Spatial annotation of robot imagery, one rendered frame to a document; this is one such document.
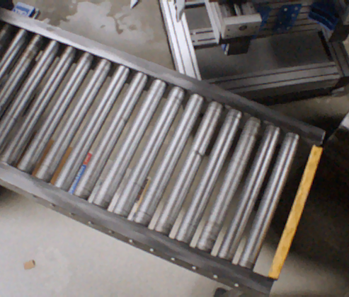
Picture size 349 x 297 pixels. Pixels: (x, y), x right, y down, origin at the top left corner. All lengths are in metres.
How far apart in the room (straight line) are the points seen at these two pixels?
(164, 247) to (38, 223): 1.01
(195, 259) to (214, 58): 1.19
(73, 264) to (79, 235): 0.13
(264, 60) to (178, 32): 0.43
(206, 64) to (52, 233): 1.05
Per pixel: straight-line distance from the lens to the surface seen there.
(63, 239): 2.23
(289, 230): 1.41
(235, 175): 1.44
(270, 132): 1.51
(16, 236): 2.28
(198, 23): 2.42
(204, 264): 1.37
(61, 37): 1.67
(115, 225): 1.39
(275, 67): 2.34
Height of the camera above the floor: 2.15
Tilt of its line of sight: 68 degrees down
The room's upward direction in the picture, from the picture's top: 6 degrees clockwise
